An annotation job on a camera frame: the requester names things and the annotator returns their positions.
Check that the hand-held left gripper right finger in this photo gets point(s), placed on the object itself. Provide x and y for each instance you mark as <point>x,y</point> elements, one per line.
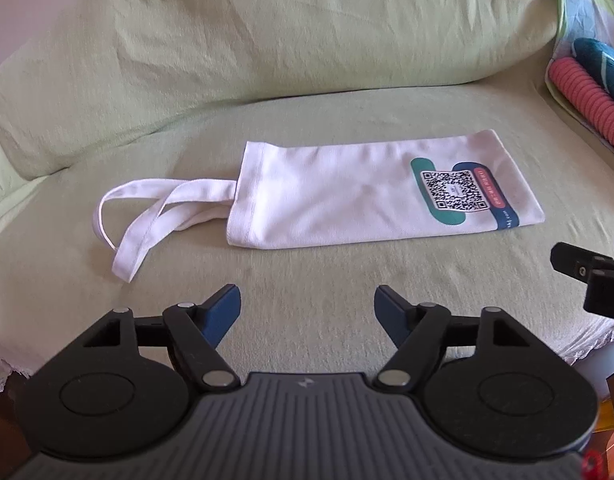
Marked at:
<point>392,310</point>

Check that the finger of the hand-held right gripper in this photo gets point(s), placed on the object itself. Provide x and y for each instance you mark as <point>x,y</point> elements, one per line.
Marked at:
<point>574,260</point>
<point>607,295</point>

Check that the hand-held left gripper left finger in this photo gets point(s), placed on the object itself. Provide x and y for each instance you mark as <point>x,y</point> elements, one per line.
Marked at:
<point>222,310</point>

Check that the white shopping bag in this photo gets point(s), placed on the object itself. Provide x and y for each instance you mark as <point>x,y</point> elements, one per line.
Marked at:
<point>337,195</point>

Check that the pink ribbed blanket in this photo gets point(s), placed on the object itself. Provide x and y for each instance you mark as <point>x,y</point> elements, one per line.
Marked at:
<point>592,100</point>

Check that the teal patterned blanket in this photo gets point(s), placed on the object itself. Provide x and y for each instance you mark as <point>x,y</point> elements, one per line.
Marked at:
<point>602,62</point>

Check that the patchwork bed sheet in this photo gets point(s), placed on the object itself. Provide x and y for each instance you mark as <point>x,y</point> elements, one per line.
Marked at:
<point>587,5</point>

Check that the green covered sofa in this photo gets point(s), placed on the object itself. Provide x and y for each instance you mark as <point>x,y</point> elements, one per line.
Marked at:
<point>287,35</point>

